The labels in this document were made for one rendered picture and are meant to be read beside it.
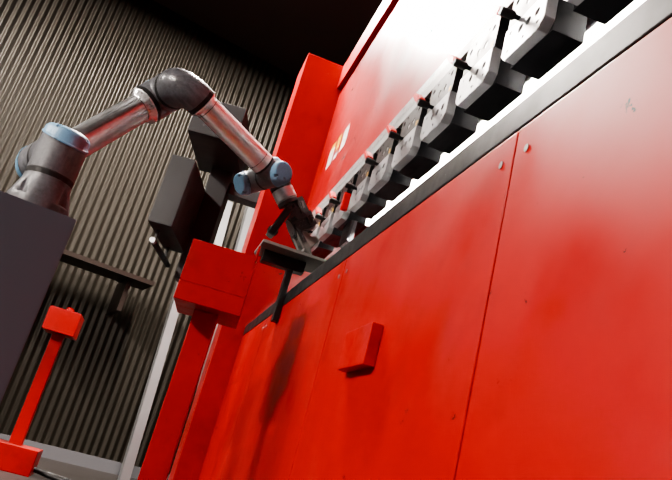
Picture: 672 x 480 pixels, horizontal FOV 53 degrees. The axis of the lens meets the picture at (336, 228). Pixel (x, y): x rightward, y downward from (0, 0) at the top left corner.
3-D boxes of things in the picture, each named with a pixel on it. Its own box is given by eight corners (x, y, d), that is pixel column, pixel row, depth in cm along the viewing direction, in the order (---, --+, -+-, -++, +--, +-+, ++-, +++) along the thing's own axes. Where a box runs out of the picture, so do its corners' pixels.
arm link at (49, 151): (34, 161, 159) (56, 112, 164) (17, 170, 169) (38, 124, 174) (81, 183, 166) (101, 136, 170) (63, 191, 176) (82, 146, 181)
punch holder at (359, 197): (346, 212, 223) (358, 167, 228) (370, 220, 224) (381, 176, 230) (361, 198, 209) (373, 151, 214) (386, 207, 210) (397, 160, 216)
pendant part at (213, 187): (160, 278, 362) (210, 140, 390) (205, 290, 361) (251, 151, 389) (141, 250, 314) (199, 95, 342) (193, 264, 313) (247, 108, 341)
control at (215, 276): (176, 312, 176) (198, 248, 182) (236, 329, 177) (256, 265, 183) (173, 297, 157) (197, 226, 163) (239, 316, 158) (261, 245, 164)
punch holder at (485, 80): (453, 109, 149) (467, 48, 154) (487, 123, 150) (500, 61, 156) (486, 77, 135) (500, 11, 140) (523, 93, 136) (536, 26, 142)
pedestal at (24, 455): (-17, 461, 335) (48, 302, 362) (34, 474, 340) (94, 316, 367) (-26, 463, 316) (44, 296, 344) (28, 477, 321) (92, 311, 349)
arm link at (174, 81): (189, 49, 190) (301, 167, 212) (171, 61, 199) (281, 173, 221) (166, 77, 185) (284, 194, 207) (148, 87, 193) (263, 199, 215)
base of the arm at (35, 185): (4, 193, 154) (21, 155, 158) (0, 206, 167) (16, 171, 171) (70, 218, 160) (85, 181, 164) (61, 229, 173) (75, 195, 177)
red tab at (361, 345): (336, 369, 121) (346, 332, 123) (346, 373, 121) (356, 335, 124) (362, 363, 107) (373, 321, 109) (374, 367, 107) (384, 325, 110)
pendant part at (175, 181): (163, 248, 359) (185, 188, 371) (185, 254, 359) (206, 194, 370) (146, 220, 316) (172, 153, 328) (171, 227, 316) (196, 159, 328)
